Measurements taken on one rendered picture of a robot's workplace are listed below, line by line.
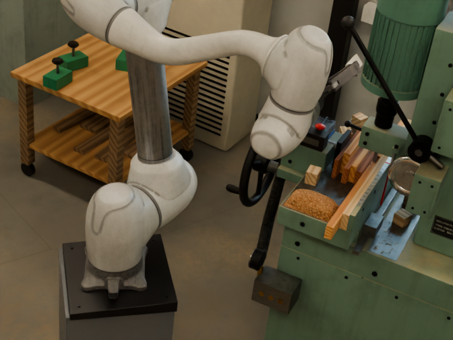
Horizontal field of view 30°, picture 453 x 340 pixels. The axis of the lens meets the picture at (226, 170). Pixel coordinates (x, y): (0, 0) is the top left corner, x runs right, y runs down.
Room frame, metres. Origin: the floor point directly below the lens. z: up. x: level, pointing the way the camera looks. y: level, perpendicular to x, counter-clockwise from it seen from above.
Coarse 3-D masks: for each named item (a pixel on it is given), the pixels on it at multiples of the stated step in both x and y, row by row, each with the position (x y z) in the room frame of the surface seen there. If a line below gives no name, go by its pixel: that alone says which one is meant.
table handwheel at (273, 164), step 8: (248, 152) 2.11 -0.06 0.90; (248, 160) 2.10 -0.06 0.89; (256, 160) 2.19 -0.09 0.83; (264, 160) 2.19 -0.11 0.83; (272, 160) 2.22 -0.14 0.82; (248, 168) 2.09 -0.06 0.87; (256, 168) 2.18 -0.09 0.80; (264, 168) 2.18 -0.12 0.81; (272, 168) 2.18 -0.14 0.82; (248, 176) 2.08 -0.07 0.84; (272, 176) 2.28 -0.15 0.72; (240, 184) 2.08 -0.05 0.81; (248, 184) 2.09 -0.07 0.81; (264, 184) 2.25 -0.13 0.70; (240, 192) 2.08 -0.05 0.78; (256, 192) 2.21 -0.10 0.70; (264, 192) 2.23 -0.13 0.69; (248, 200) 2.10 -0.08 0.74; (256, 200) 2.17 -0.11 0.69
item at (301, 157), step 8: (336, 136) 2.17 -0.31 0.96; (328, 144) 2.12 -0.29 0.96; (296, 152) 2.10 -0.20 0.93; (304, 152) 2.09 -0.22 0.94; (312, 152) 2.08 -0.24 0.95; (320, 152) 2.07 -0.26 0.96; (328, 152) 2.08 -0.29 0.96; (288, 160) 2.11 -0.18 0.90; (296, 160) 2.10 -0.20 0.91; (304, 160) 2.09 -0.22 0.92; (312, 160) 2.08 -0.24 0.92; (320, 160) 2.07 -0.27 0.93; (328, 160) 2.10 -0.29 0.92; (296, 168) 2.10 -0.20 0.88; (304, 168) 2.09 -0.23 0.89
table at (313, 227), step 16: (352, 128) 2.33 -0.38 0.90; (288, 176) 2.08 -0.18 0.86; (304, 176) 2.03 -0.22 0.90; (320, 176) 2.04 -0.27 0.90; (336, 176) 2.05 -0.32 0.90; (320, 192) 1.96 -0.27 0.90; (336, 192) 1.97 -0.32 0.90; (288, 208) 1.86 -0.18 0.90; (368, 208) 1.92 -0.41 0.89; (288, 224) 1.86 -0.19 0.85; (304, 224) 1.84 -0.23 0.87; (320, 224) 1.82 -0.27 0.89; (336, 240) 1.80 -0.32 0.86; (352, 240) 1.82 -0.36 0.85
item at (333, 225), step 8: (400, 120) 2.36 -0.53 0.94; (368, 168) 2.05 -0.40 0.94; (360, 184) 1.96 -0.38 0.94; (352, 192) 1.92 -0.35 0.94; (344, 200) 1.87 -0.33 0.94; (344, 208) 1.84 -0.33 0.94; (336, 216) 1.80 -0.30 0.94; (328, 224) 1.76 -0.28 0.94; (336, 224) 1.77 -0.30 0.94; (328, 232) 1.75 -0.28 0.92
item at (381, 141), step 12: (372, 120) 2.10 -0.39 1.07; (372, 132) 2.05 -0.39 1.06; (384, 132) 2.04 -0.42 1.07; (396, 132) 2.05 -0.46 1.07; (408, 132) 2.06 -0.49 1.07; (360, 144) 2.06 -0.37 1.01; (372, 144) 2.05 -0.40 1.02; (384, 144) 2.03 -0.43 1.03; (396, 144) 2.02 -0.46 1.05; (396, 156) 2.02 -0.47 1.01
